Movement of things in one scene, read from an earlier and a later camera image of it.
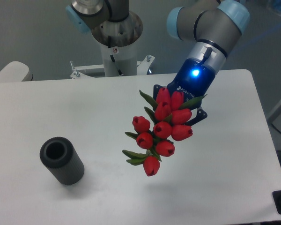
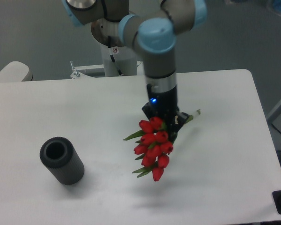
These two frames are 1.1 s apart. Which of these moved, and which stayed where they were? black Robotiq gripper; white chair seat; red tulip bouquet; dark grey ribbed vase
Moved: red tulip bouquet; black Robotiq gripper
Stayed: dark grey ribbed vase; white chair seat
